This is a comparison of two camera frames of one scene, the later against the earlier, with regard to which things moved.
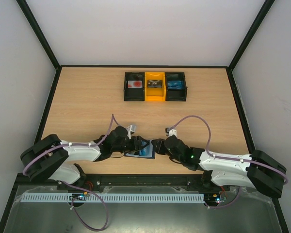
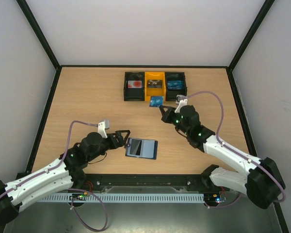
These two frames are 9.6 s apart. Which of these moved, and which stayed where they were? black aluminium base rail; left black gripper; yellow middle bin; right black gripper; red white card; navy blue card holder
Moved: right black gripper; left black gripper
Stayed: black aluminium base rail; yellow middle bin; red white card; navy blue card holder
